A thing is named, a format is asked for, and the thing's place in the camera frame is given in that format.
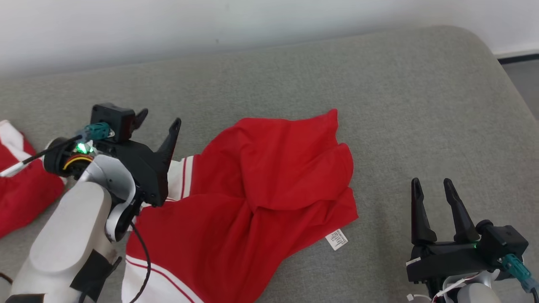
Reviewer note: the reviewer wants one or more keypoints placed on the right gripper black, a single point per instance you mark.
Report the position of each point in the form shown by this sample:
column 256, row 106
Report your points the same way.
column 446, row 261

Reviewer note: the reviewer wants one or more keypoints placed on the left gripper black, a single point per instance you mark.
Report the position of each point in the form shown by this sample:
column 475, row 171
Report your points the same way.
column 147, row 172

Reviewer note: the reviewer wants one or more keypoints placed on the red basketball jersey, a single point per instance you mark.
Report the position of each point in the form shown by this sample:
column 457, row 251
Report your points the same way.
column 252, row 198

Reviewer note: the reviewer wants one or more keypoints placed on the red basketball shorts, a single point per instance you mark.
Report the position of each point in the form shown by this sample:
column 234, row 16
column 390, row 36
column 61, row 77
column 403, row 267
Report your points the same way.
column 25, row 193

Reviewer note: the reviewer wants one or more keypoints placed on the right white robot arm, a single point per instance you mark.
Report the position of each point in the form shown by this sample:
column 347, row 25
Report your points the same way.
column 476, row 292

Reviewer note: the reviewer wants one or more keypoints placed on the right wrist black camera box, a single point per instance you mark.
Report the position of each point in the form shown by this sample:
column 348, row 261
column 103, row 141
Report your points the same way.
column 503, row 244

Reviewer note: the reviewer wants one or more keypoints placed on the white wall skirting board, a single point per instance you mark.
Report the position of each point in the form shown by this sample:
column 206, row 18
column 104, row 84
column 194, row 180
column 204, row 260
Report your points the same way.
column 518, row 54

